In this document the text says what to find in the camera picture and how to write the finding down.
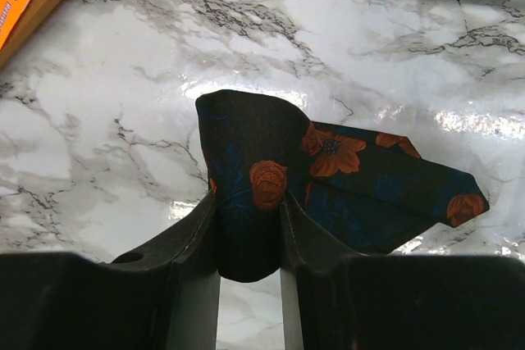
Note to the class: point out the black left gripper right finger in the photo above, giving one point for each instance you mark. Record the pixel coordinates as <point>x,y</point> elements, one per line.
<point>336,298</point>

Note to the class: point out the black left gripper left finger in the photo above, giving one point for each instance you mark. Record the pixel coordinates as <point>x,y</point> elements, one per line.
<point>161,295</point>

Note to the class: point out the dark orange-patterned necktie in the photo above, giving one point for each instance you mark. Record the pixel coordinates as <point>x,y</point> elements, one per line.
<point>370,190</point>

